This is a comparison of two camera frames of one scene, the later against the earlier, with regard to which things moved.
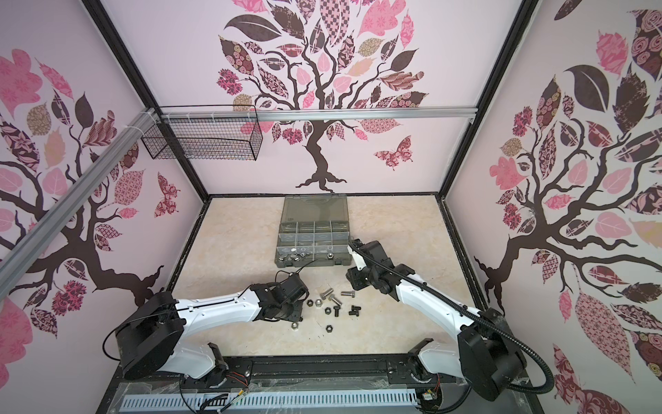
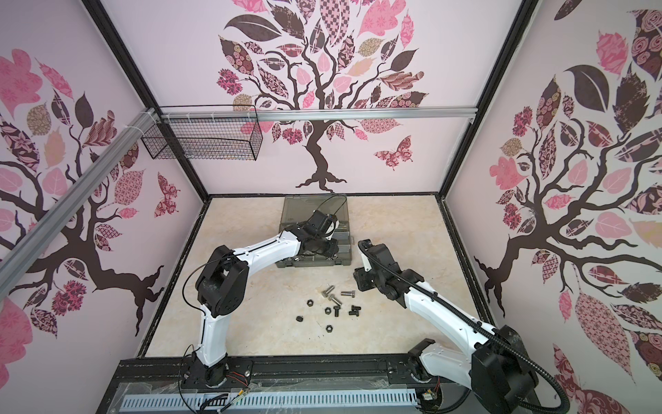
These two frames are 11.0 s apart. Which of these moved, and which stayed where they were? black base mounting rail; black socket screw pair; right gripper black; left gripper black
Moved: left gripper black
Stayed: black base mounting rail; black socket screw pair; right gripper black
